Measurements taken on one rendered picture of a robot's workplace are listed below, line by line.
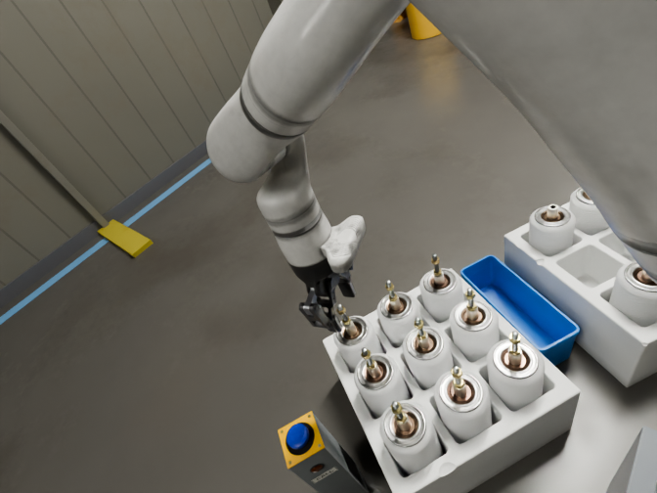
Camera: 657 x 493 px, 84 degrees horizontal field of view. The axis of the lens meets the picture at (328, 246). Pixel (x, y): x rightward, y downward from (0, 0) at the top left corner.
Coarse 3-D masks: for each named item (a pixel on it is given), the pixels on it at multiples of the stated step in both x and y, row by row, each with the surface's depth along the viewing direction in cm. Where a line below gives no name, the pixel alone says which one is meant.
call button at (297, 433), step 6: (294, 426) 63; (300, 426) 63; (288, 432) 63; (294, 432) 63; (300, 432) 62; (306, 432) 62; (288, 438) 62; (294, 438) 62; (300, 438) 62; (306, 438) 61; (288, 444) 62; (294, 444) 61; (300, 444) 61
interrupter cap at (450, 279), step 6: (444, 270) 87; (426, 276) 87; (432, 276) 87; (444, 276) 86; (450, 276) 85; (426, 282) 86; (432, 282) 86; (450, 282) 84; (456, 282) 83; (426, 288) 85; (432, 288) 84; (438, 288) 84; (444, 288) 83; (450, 288) 83
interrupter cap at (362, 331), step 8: (352, 320) 85; (360, 320) 84; (344, 328) 84; (360, 328) 83; (336, 336) 83; (344, 336) 83; (352, 336) 82; (360, 336) 81; (344, 344) 81; (352, 344) 80
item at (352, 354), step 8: (368, 320) 85; (368, 328) 83; (368, 336) 81; (376, 336) 86; (336, 344) 83; (360, 344) 80; (368, 344) 81; (376, 344) 84; (344, 352) 82; (352, 352) 81; (360, 352) 81; (376, 352) 85; (352, 360) 83; (360, 360) 83; (352, 368) 87
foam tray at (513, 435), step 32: (416, 288) 95; (448, 320) 85; (384, 352) 94; (352, 384) 82; (416, 384) 77; (544, 384) 73; (512, 416) 67; (544, 416) 66; (384, 448) 70; (448, 448) 67; (480, 448) 65; (512, 448) 70; (416, 480) 65; (448, 480) 67; (480, 480) 74
